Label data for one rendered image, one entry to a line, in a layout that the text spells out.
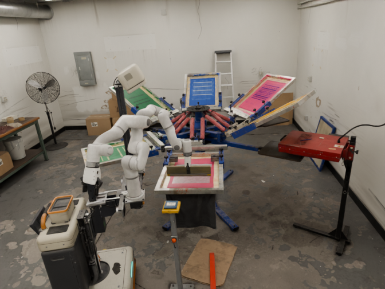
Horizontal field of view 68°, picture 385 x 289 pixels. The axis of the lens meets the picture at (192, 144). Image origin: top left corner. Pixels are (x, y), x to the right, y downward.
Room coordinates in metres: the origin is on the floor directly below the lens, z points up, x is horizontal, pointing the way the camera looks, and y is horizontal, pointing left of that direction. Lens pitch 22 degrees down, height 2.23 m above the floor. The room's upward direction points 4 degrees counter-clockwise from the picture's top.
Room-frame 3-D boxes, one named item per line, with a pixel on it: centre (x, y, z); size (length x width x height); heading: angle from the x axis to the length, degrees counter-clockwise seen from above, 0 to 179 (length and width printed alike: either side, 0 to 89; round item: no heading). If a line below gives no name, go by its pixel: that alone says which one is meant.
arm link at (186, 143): (2.23, 0.08, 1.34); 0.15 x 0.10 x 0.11; 86
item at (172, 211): (1.92, 0.20, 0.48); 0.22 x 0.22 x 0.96; 84
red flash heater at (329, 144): (2.67, -1.24, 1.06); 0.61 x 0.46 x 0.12; 54
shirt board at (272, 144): (3.12, -0.64, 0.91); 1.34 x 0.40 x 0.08; 54
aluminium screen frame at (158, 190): (2.47, 0.02, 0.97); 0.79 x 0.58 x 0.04; 174
